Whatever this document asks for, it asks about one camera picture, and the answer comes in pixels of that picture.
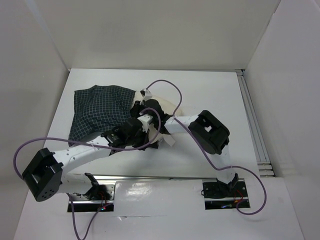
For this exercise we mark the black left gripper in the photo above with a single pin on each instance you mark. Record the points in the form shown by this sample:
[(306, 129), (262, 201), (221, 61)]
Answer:
[(146, 140)]

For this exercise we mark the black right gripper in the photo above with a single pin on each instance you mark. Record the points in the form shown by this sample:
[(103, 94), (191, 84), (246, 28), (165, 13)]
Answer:
[(137, 109)]

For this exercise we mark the cream white pillow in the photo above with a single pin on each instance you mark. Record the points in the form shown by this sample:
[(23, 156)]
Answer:
[(165, 110)]

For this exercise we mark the dark plaid pillowcase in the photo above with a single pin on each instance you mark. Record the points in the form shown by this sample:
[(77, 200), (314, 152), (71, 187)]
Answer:
[(99, 109)]

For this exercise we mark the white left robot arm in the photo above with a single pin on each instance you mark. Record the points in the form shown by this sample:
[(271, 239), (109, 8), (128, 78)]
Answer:
[(49, 173)]

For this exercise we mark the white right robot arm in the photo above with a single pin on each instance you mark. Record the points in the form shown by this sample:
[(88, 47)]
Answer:
[(208, 132)]

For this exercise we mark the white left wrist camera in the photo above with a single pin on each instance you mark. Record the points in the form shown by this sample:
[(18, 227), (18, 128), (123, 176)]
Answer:
[(146, 121)]

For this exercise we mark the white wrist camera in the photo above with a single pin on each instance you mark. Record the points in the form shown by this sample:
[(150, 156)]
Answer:
[(146, 121), (146, 95)]

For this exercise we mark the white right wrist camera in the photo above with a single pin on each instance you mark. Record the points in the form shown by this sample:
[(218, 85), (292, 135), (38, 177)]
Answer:
[(146, 95)]

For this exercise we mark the aluminium front rail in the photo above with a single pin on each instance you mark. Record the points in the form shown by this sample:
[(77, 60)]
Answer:
[(145, 178)]

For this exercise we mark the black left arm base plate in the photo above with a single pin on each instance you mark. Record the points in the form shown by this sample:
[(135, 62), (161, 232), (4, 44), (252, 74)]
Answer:
[(102, 199)]

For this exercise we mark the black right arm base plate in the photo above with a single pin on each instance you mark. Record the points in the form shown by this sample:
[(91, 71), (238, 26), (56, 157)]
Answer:
[(217, 198)]

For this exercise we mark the aluminium side rail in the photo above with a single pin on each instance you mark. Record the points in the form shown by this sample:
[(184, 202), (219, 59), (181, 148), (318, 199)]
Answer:
[(263, 161)]

